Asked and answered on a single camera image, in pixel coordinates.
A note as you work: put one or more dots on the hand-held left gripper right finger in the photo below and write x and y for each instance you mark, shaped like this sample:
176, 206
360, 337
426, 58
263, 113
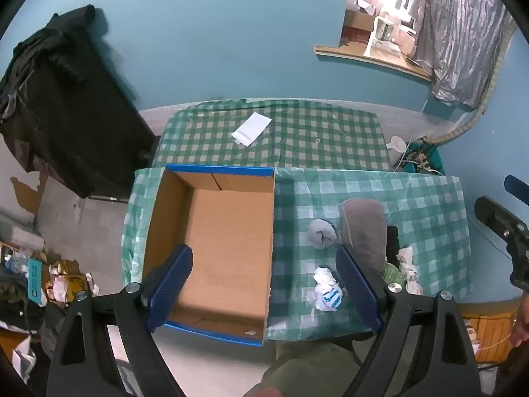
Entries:
355, 289

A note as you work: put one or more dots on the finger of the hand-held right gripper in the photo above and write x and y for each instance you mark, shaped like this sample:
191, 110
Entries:
518, 190
494, 215

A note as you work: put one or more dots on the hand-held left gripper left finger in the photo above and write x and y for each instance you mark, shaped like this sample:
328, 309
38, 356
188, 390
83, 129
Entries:
173, 287

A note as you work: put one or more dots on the white blue-striped sock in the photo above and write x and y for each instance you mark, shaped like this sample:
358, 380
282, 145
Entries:
326, 293

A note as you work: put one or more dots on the black sock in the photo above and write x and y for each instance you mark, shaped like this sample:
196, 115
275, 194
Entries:
392, 240

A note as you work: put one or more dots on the grey sock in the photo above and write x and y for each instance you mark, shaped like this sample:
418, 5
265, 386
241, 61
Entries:
322, 233

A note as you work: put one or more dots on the blue-edged cardboard box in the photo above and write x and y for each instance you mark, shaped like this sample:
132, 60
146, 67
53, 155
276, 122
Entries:
231, 248

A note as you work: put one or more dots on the person's right forearm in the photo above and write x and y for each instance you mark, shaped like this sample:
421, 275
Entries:
523, 318

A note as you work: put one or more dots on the green bubble wrap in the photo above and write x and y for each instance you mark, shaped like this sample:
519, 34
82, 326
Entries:
392, 275

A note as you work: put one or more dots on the white crumpled cloth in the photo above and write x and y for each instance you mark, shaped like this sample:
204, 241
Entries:
411, 273

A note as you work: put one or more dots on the light green checkered plastic tablecloth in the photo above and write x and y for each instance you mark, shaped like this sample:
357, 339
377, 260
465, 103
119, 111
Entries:
421, 223

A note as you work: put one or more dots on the teal storage bin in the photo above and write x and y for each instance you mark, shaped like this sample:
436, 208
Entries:
434, 164

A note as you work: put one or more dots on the person's leg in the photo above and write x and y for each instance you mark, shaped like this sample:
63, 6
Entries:
306, 372

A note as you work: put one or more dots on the pile of floor clutter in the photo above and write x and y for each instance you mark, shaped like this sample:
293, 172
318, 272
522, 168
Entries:
62, 283

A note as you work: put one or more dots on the white plastic object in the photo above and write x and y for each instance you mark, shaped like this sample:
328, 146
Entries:
396, 144

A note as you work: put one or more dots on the teal card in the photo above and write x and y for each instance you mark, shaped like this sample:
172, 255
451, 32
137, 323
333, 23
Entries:
36, 281

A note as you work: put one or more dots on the dark green checkered tablecloth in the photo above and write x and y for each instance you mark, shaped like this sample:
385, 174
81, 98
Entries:
330, 149

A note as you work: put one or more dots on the silver plastic curtain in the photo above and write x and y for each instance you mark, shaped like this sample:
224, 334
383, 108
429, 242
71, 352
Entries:
458, 41

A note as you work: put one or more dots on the white paper sheet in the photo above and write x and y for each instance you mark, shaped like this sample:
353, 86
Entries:
252, 128

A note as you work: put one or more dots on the wooden window sill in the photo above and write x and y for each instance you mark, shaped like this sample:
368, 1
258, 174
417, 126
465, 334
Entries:
372, 56

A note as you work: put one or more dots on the dark cloth over furniture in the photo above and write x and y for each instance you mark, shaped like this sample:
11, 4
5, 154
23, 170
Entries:
74, 111

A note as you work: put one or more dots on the brown cardboard box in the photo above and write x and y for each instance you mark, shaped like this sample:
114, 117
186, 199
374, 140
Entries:
357, 25

